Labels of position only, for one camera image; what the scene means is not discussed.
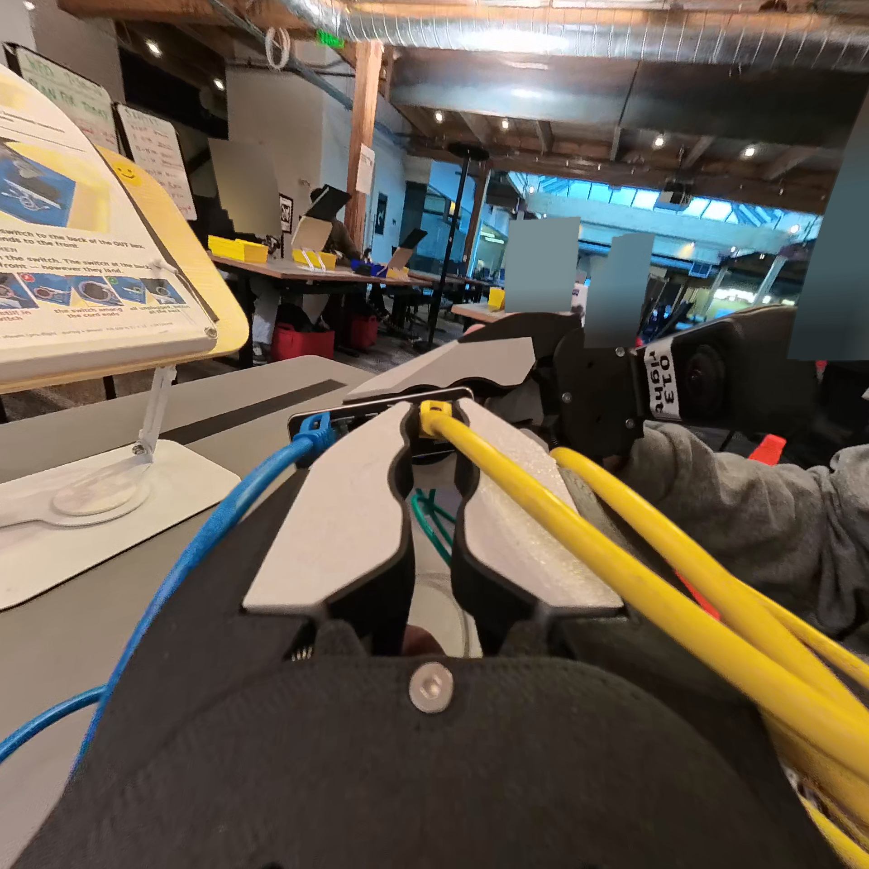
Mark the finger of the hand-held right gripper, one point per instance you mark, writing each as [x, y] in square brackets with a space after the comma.
[523, 407]
[475, 363]

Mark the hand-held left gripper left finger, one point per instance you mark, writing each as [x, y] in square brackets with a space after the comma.
[332, 536]

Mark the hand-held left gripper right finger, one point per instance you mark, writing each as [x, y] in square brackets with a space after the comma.
[523, 570]

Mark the black ethernet splitter box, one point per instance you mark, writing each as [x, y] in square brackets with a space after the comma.
[366, 411]

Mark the person's left hand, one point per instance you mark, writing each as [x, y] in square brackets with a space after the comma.
[424, 641]

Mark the brown background work table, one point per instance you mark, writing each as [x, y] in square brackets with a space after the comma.
[285, 268]
[475, 312]

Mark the small yellow parts bin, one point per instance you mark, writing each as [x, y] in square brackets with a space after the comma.
[322, 260]
[237, 250]
[496, 299]

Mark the red storage bag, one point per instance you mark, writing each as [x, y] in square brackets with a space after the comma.
[302, 343]
[364, 332]

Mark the small blue parts bin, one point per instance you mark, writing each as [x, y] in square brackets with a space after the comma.
[362, 268]

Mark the white metal document stand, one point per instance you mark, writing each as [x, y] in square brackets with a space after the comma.
[170, 489]

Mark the orange traffic cone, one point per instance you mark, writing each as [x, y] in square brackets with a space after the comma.
[768, 451]

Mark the printed tag on tripod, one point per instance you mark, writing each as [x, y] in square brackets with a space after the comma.
[286, 214]

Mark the whiteboard with red writing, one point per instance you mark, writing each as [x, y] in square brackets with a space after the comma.
[159, 163]

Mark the whiteboard with green writing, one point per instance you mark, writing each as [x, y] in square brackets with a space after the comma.
[88, 112]

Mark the wooden support post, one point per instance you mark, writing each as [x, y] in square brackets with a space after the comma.
[363, 136]

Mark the silver round ventilation duct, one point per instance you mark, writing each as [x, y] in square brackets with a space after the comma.
[543, 34]

